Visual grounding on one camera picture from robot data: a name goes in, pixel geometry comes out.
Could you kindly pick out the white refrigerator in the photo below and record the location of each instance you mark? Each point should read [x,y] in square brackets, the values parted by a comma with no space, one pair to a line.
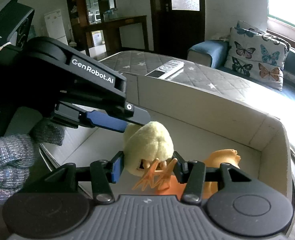
[55,25]

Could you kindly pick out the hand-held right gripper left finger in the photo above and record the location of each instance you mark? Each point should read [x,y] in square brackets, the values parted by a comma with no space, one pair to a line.
[117,168]

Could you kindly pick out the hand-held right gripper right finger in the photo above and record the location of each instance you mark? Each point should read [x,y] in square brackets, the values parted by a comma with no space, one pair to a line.
[179,167]

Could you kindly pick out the dark wooden side table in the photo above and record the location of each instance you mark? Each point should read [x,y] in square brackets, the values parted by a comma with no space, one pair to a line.
[117,25]

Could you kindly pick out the white remote control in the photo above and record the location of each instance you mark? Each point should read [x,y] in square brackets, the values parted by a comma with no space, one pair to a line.
[166,68]

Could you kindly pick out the dark wooden door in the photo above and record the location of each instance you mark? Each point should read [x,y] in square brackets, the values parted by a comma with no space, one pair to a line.
[177,25]

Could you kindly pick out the butterfly print pillow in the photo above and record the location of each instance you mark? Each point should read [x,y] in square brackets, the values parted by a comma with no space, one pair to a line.
[256,57]
[250,27]

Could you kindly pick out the yellow plush chick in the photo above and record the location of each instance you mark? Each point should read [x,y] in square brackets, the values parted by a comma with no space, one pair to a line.
[147,142]

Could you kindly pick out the blue sofa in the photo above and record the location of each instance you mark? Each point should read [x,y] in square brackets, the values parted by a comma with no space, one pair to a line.
[207,52]

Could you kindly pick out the dark wooden cabinet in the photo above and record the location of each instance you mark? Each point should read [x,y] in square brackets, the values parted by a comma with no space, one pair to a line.
[80,10]

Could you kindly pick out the person's left hand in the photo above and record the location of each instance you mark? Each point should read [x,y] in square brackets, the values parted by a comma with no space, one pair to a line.
[10,160]

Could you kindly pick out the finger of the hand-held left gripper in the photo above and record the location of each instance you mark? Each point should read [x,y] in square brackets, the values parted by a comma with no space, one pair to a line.
[107,121]
[137,115]

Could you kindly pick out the dark cardboard box white inside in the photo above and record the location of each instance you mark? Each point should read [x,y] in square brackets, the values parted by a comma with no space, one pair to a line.
[212,120]

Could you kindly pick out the pale orange rubber toy figure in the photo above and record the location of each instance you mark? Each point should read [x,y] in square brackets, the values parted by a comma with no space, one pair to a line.
[221,160]

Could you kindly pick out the white microwave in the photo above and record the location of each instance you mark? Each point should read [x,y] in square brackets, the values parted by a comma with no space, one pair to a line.
[97,17]

